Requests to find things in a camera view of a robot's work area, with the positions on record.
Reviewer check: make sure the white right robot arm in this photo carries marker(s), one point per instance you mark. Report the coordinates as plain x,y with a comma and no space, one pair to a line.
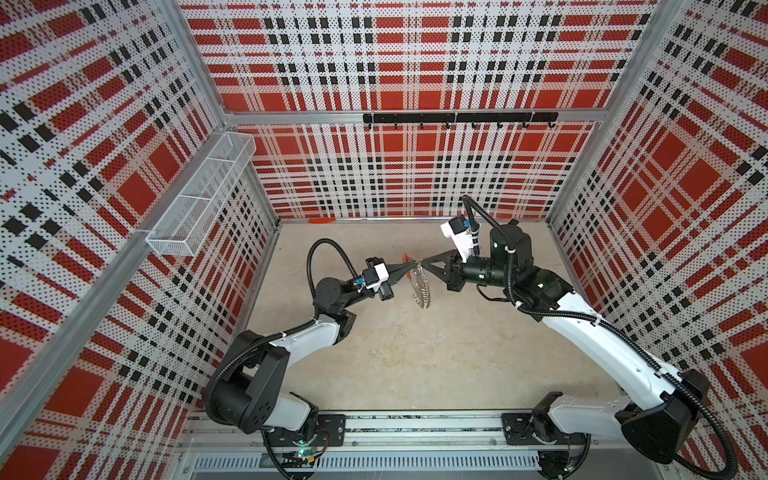
659,405

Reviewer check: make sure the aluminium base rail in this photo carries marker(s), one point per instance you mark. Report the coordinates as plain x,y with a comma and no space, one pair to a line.
449,444

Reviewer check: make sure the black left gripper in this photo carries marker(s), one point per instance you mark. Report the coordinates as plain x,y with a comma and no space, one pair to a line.
386,294

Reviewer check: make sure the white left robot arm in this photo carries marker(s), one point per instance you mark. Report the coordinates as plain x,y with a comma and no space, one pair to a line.
245,390

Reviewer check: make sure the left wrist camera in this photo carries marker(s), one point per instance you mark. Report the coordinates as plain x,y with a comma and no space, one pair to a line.
373,276

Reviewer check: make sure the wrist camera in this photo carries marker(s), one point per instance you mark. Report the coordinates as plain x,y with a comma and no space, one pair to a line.
373,276
465,240

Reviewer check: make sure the metal keyring gauge red handle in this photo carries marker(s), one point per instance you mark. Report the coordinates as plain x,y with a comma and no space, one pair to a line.
419,282

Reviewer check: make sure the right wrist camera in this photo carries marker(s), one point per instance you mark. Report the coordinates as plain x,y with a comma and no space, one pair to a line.
465,240

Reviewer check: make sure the red marker pen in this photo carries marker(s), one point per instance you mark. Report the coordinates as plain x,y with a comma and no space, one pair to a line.
322,220

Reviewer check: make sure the black hook rail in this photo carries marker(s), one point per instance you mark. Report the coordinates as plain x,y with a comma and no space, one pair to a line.
524,118

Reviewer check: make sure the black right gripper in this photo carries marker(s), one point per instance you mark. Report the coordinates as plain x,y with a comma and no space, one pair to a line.
452,279

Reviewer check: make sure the white wire mesh basket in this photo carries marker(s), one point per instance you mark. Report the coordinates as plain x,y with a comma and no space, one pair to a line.
185,225

